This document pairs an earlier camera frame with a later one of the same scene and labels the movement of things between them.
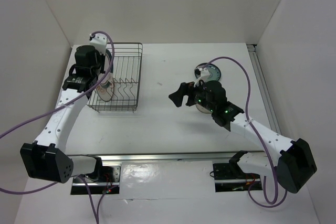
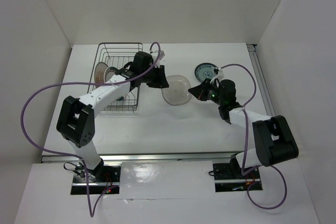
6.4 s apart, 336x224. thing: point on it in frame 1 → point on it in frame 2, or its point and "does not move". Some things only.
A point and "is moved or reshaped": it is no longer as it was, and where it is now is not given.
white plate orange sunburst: (105, 94) is moved or reshaped
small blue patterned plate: (214, 72) does not move
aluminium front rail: (209, 158) does not move
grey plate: (202, 109) → (177, 93)
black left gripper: (102, 58) → (161, 81)
